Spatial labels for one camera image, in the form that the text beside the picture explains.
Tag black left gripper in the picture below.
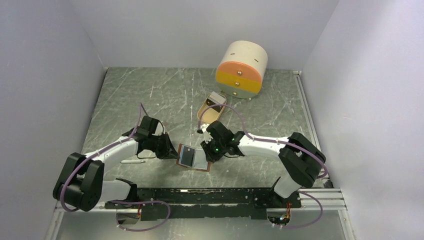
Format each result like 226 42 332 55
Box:
148 131 180 159

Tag brown leather card holder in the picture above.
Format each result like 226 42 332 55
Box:
176 143 211 172

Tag beige oval card tray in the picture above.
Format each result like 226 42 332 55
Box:
197 97 225 124

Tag stack of credit cards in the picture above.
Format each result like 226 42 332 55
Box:
205 91 227 113

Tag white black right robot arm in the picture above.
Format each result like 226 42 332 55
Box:
197 120 326 207

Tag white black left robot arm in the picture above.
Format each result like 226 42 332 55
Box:
52 115 178 212

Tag white pen on table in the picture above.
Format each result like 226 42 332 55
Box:
120 159 146 164

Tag round mini drawer cabinet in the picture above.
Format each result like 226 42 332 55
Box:
215 40 268 99

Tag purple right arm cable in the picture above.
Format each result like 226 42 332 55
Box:
197 103 329 230

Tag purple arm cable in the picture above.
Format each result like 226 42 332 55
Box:
59 102 150 213
197 103 329 230

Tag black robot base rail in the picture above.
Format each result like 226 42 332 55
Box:
104 187 302 221

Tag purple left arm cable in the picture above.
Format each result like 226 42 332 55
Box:
59 102 150 213

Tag aluminium frame rail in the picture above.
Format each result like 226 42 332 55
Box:
293 70 357 240

